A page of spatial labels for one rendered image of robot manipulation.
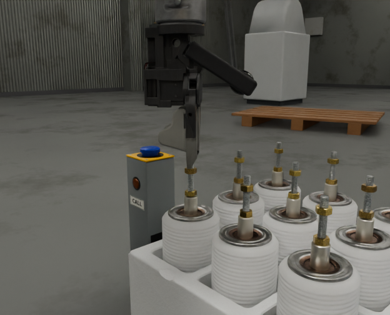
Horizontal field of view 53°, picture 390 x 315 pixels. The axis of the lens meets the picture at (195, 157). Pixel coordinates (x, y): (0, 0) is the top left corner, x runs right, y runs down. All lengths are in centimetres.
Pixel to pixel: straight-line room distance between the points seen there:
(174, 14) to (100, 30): 778
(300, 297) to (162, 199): 39
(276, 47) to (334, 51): 577
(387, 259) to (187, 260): 28
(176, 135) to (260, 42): 478
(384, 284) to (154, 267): 33
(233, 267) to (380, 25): 1008
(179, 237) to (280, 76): 462
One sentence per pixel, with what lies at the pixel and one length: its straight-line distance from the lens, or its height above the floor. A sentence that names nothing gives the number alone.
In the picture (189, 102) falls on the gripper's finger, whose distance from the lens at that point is 56.
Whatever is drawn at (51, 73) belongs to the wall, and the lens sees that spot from 779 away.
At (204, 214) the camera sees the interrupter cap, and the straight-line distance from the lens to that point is 64.
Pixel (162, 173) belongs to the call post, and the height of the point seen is 28.
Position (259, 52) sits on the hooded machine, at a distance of 534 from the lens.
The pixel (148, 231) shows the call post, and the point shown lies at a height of 17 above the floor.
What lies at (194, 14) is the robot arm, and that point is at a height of 56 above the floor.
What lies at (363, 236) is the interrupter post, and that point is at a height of 26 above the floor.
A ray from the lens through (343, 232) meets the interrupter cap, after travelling 61.
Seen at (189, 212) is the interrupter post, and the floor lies 26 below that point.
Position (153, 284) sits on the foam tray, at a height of 15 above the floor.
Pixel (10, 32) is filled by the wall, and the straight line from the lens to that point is 755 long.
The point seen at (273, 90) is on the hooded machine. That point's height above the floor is 19.
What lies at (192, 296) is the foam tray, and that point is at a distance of 58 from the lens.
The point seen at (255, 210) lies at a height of 24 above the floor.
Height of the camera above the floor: 49
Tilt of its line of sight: 13 degrees down
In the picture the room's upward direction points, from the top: straight up
